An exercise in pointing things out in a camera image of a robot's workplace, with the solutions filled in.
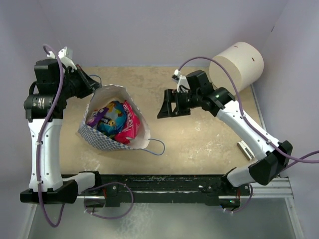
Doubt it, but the blue fruit sweets bag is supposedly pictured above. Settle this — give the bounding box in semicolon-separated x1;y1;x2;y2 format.
96;101;127;137

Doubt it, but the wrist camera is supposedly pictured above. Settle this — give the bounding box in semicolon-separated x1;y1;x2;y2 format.
58;47;76;69
172;69;189;93

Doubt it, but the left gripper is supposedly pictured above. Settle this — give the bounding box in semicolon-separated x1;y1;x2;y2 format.
57;64;102;100

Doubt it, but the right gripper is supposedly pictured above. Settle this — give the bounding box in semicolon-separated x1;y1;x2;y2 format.
158;89;201;119

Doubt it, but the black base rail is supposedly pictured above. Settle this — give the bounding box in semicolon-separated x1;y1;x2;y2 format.
81;174;251;208

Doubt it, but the pink REAL crisps bag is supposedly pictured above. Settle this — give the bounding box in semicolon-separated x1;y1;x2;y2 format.
114;101;141;144

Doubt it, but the small white block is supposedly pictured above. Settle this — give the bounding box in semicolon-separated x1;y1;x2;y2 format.
237;140;254;161

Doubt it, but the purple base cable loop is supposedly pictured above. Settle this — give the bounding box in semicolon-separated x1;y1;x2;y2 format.
83;182;135;220

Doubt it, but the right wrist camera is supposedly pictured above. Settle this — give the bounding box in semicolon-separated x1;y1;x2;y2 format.
172;69;189;93

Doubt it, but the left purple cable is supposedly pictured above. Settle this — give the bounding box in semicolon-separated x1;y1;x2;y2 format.
34;44;66;229

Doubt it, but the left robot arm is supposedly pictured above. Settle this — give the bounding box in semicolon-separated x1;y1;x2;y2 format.
20;58;103;204

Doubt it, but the blue checkered paper bag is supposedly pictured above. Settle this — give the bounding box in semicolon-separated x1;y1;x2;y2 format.
77;84;165;156

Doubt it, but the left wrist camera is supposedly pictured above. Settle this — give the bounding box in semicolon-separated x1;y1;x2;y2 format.
58;47;76;69

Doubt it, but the purple Fox's sweets bag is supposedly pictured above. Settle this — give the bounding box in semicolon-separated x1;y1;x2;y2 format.
86;107;108;127

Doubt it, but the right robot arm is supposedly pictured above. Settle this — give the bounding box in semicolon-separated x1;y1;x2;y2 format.
157;70;293;195

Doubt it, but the cream cylinder container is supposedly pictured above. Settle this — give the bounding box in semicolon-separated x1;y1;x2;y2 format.
209;42;264;95

